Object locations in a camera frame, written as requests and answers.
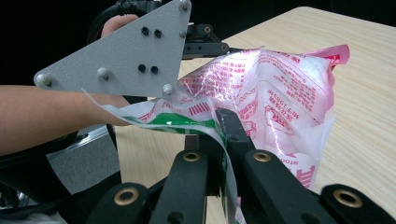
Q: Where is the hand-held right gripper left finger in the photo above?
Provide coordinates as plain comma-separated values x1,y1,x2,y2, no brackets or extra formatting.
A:
184,133,224,155

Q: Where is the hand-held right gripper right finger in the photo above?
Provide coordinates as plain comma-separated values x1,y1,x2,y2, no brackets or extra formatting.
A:
215,107,255,155

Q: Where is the pink and white plastic bag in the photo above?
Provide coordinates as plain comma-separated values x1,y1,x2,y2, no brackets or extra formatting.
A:
82,44,351,224

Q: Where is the dark cloth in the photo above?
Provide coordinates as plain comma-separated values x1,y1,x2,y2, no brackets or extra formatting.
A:
0,148,74,216

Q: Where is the aluminium floor rail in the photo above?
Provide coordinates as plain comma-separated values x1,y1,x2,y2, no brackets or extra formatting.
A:
73,125,110,146

